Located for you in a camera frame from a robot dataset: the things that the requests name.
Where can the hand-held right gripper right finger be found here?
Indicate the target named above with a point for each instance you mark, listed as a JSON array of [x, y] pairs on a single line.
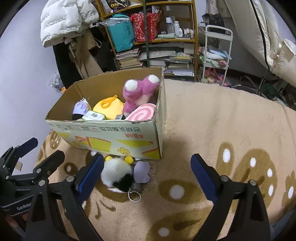
[[203, 178]]

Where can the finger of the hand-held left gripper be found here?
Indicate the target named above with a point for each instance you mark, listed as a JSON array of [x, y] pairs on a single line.
[[52, 162], [25, 147]]

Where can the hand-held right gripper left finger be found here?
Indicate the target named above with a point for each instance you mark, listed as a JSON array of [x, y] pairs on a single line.
[[90, 177]]

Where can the black white fluffy plush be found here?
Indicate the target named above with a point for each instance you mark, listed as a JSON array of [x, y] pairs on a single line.
[[115, 171]]

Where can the printed cardboard box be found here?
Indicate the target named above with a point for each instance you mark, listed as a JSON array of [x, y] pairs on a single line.
[[104, 136]]

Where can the lavender plush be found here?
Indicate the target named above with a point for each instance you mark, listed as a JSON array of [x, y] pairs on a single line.
[[142, 172]]

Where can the white-haired doll plush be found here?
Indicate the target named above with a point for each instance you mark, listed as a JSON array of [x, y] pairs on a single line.
[[81, 109]]

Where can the yellow dog plush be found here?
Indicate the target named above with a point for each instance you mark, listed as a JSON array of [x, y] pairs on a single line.
[[111, 109]]

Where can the pink swirl roll plush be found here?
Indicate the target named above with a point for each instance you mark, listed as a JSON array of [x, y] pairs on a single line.
[[143, 113]]

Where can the pink bear plush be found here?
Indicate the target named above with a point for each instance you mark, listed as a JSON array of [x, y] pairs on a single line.
[[136, 97]]

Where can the yellow pompom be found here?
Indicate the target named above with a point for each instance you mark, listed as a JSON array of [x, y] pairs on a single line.
[[128, 159], [108, 158]]

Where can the beige printed blanket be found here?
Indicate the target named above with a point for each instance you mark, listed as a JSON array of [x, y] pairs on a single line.
[[208, 127]]

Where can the green white small carton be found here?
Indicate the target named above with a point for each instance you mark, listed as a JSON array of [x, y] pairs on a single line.
[[92, 115]]

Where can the black hanging coat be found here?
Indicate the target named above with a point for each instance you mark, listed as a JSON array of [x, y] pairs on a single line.
[[64, 69]]

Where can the beige hanging coat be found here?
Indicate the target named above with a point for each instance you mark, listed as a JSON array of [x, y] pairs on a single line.
[[85, 62]]

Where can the dark hanging clothes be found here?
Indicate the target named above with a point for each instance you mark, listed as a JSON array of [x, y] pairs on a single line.
[[101, 53]]

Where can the pile of magazines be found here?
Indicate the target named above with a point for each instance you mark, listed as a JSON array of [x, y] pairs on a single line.
[[175, 60]]

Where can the pastel folded cloths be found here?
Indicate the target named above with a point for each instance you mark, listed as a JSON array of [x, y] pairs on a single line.
[[215, 55]]

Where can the stack of old books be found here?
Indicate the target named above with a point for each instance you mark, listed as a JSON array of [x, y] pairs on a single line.
[[129, 59]]

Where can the white puffer jacket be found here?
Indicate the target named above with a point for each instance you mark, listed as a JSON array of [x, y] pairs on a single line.
[[64, 20]]

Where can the wooden shelf unit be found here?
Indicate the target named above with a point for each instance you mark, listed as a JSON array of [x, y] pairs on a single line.
[[166, 41]]

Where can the teal bag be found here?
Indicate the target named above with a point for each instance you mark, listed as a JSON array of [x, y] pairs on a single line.
[[122, 37]]

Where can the white trolley cart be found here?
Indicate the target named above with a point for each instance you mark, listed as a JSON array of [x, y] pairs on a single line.
[[218, 28]]

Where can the green pole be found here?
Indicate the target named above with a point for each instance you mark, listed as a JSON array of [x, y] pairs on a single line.
[[145, 34]]

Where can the group of cosmetic bottles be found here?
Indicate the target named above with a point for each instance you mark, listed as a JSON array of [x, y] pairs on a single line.
[[175, 26]]

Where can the red gift bag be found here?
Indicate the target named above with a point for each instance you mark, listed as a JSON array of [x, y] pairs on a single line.
[[143, 27]]

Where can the white folded mattress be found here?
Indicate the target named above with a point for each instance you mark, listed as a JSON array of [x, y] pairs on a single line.
[[254, 23]]

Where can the purple printed bag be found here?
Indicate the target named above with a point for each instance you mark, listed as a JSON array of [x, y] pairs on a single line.
[[113, 5]]

